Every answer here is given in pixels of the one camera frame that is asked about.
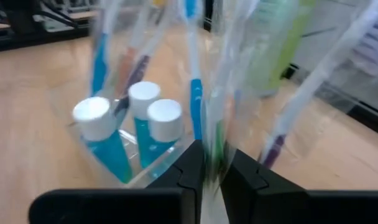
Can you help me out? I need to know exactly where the orange white toothbrush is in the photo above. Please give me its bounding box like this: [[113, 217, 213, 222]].
[[116, 18, 152, 96]]

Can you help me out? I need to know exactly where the green white toothbrush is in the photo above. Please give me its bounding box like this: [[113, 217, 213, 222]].
[[203, 93, 239, 224]]

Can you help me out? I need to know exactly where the clear acrylic organizer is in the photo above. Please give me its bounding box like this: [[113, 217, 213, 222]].
[[67, 93, 190, 189]]

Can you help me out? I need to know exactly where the teal mouthwash bottle white cap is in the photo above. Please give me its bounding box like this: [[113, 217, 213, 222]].
[[138, 98, 184, 170], [71, 96, 134, 184], [127, 81, 162, 169]]

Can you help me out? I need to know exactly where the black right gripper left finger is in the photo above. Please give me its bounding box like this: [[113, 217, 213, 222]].
[[29, 139, 205, 224]]

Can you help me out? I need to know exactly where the white green wipes canister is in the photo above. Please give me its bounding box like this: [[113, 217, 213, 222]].
[[235, 0, 317, 98]]

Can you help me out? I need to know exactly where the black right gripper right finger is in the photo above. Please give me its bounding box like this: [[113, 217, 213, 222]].
[[221, 149, 378, 224]]

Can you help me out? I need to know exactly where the blue white toothbrush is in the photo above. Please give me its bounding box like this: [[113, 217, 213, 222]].
[[88, 0, 117, 98], [181, 0, 206, 141]]

